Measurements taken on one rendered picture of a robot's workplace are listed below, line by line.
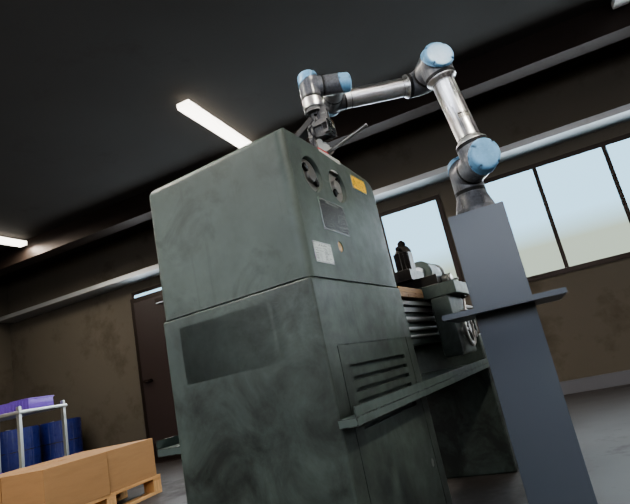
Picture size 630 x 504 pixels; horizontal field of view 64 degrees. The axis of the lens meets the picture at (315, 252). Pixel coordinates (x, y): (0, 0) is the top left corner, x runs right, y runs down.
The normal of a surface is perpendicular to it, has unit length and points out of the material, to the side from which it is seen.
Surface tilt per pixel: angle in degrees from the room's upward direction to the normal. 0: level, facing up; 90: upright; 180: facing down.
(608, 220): 90
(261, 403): 90
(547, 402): 90
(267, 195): 90
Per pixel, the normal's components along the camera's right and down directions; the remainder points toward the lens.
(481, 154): 0.11, -0.13
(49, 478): 0.91, -0.27
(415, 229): -0.39, -0.15
